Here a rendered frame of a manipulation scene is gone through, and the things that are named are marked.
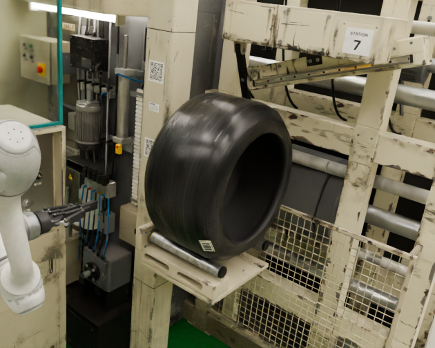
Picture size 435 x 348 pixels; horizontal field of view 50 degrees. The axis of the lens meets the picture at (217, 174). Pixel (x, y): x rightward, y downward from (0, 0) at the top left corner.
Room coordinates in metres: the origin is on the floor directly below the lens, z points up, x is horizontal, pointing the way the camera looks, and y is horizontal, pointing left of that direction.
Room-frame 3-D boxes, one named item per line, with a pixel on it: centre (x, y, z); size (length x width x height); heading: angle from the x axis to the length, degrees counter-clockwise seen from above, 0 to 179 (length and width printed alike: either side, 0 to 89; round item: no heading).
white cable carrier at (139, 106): (1.76, 0.31, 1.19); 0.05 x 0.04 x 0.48; 144
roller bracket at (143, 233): (1.71, 0.15, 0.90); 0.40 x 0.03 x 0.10; 144
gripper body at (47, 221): (1.32, 0.52, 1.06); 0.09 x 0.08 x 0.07; 144
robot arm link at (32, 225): (1.26, 0.56, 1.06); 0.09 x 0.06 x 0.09; 54
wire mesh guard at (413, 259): (1.74, -0.37, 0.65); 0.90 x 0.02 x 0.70; 54
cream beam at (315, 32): (1.77, -0.27, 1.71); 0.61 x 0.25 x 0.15; 54
